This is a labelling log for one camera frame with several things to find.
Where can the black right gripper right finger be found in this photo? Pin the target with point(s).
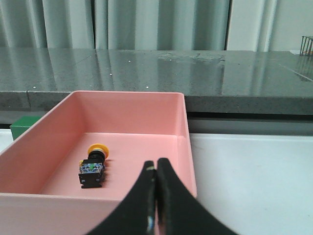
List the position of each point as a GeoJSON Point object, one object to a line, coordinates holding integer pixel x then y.
{"type": "Point", "coordinates": [179, 212]}

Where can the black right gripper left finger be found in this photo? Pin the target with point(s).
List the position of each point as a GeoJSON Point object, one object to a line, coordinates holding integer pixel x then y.
{"type": "Point", "coordinates": [135, 214]}

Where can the yellow push button switch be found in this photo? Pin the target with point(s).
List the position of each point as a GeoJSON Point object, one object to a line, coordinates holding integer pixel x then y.
{"type": "Point", "coordinates": [92, 170]}

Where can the pink plastic bin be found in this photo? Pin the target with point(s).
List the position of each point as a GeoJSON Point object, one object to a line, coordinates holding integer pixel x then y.
{"type": "Point", "coordinates": [70, 169]}

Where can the green cube near bin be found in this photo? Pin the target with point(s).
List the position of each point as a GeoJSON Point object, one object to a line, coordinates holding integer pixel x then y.
{"type": "Point", "coordinates": [22, 124]}

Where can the grey curtain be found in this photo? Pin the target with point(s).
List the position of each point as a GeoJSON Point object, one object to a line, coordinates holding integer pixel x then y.
{"type": "Point", "coordinates": [256, 25]}

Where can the metal wire rack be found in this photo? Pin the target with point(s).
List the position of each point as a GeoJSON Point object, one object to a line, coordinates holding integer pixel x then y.
{"type": "Point", "coordinates": [306, 47]}

